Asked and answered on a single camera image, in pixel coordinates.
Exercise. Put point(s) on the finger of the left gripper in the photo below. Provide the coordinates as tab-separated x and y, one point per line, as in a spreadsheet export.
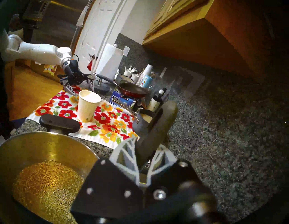
67	87
91	84

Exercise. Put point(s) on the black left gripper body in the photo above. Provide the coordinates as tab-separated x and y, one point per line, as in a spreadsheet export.
74	76

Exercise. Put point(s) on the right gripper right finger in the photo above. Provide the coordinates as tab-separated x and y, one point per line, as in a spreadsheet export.
162	158

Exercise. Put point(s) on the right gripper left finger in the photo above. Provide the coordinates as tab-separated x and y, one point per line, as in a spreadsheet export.
124	155

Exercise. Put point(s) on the white paper cup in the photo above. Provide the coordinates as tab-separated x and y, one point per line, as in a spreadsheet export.
88	108

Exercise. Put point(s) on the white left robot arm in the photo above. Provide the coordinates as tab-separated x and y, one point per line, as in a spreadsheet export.
38	53

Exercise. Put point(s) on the stainless steel pot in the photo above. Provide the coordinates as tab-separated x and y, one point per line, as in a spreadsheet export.
45	146

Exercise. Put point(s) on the yellow hanging dish towel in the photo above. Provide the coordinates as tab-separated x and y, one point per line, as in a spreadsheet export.
50	69

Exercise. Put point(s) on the white paper towel roll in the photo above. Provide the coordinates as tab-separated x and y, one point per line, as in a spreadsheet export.
109	61

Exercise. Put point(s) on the small dark saucepan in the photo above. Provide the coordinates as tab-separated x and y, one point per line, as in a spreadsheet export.
141	128

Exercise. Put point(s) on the patterned ceramic bowl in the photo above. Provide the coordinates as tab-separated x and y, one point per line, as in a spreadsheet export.
123	79

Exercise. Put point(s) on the blue aluminium foil box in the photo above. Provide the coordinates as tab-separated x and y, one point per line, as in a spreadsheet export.
122	100

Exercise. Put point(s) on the floral kitchen towel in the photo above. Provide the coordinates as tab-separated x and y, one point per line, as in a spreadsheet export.
106	126

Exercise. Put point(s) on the white utensil mug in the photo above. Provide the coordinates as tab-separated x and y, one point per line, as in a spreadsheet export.
127	72
135	77

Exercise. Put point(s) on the red frying pan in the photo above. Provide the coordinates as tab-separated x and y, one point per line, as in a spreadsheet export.
133	90

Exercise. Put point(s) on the blue patterned paper cup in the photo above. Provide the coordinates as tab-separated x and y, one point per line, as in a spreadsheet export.
146	81

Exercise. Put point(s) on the white-capped labelled glass bottle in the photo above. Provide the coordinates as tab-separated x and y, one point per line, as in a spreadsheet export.
155	102

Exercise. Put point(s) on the stack of white paper cups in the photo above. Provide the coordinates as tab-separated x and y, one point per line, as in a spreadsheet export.
146	70

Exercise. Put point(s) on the white hanging cloth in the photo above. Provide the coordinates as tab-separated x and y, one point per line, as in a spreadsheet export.
81	17

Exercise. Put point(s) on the dark blue floor cloth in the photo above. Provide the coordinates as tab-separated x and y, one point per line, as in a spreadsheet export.
19	123

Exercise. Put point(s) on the white panel door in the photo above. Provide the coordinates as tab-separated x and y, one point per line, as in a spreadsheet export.
106	22

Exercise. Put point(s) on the dark-capped glass bottle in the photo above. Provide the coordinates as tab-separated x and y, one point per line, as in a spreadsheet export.
164	90

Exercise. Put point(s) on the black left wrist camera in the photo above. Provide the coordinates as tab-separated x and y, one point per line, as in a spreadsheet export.
74	65

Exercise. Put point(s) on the white wall switch plate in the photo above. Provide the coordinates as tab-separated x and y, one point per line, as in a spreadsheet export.
163	72
126	51

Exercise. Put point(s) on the wooden wall cabinet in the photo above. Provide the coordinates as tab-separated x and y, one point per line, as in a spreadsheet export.
214	33

